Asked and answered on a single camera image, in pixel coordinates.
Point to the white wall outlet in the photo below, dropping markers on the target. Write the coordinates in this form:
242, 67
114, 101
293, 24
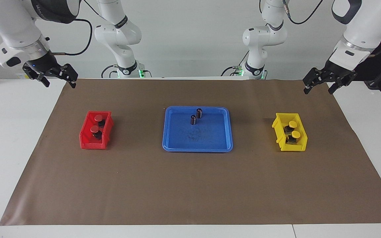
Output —
20, 76

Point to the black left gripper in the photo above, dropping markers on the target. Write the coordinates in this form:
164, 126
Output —
332, 74

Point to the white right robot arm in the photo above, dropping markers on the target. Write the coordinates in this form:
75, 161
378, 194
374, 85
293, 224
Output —
12, 26

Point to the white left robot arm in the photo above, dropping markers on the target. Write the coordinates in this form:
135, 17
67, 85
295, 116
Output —
365, 23

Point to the red push button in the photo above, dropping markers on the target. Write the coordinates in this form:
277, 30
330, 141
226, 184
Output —
98, 118
94, 129

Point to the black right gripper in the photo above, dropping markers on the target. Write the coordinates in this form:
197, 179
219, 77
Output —
50, 67

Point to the yellow plastic bin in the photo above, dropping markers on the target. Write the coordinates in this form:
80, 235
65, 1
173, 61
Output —
278, 127

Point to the blue plastic tray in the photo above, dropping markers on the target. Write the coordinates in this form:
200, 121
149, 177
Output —
210, 138

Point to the brown paper table mat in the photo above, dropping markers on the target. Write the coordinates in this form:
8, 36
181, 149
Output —
190, 185

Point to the red plastic bin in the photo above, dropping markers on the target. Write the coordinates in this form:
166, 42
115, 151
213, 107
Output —
86, 140

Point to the yellow push button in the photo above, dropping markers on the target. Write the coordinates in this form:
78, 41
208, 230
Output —
292, 124
295, 134

